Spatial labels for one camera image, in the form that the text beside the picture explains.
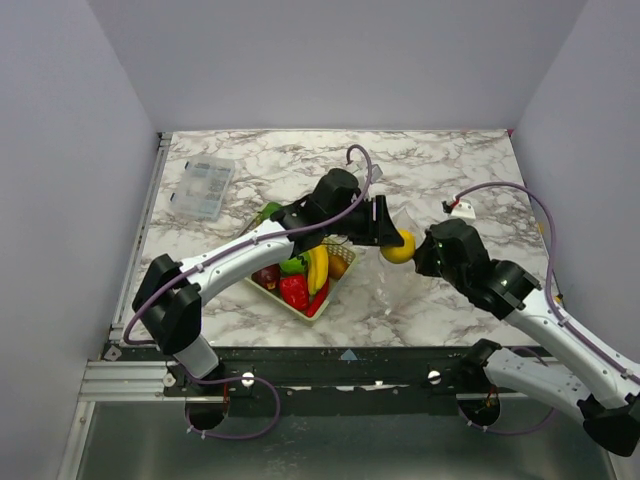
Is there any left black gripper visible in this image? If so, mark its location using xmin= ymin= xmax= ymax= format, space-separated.
xmin=325 ymin=195 xmax=403 ymax=247

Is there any yellow lemon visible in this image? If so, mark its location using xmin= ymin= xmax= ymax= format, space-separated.
xmin=380 ymin=229 xmax=416 ymax=264

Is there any clear zip top bag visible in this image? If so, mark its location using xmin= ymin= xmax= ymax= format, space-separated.
xmin=367 ymin=202 xmax=436 ymax=316

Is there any yellow banana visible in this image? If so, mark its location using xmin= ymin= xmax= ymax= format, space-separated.
xmin=307 ymin=244 xmax=329 ymax=296

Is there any green bell pepper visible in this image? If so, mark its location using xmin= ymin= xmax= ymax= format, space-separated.
xmin=257 ymin=202 xmax=282 ymax=225

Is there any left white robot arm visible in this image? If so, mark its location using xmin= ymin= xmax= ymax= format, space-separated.
xmin=132 ymin=168 xmax=404 ymax=395

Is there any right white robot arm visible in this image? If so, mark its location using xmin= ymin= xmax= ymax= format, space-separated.
xmin=414 ymin=219 xmax=639 ymax=457

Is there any pale green plastic basket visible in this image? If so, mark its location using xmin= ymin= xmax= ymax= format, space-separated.
xmin=234 ymin=201 xmax=365 ymax=327

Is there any green round melon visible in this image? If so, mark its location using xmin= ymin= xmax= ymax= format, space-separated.
xmin=279 ymin=252 xmax=311 ymax=276

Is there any red chili pepper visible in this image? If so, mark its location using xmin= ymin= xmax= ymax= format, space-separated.
xmin=305 ymin=280 xmax=330 ymax=318

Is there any red bell pepper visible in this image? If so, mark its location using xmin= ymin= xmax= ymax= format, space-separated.
xmin=279 ymin=274 xmax=309 ymax=311

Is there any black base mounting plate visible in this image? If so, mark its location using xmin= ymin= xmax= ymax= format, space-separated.
xmin=103 ymin=344 xmax=551 ymax=419

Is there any dark red plum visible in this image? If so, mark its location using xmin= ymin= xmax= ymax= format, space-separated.
xmin=251 ymin=264 xmax=281 ymax=291

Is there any clear plastic parts box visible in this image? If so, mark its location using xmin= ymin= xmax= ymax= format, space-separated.
xmin=170 ymin=155 xmax=235 ymax=221

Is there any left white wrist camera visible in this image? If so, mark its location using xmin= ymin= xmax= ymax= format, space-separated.
xmin=371 ymin=164 xmax=383 ymax=182

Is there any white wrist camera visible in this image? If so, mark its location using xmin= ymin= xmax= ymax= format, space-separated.
xmin=371 ymin=164 xmax=383 ymax=182
xmin=449 ymin=200 xmax=476 ymax=222

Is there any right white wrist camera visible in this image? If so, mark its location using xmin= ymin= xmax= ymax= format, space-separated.
xmin=449 ymin=200 xmax=476 ymax=222

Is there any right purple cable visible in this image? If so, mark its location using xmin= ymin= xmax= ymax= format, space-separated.
xmin=439 ymin=181 xmax=640 ymax=437

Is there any aluminium extrusion rail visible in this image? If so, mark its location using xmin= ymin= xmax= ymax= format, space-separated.
xmin=77 ymin=361 xmax=185 ymax=403

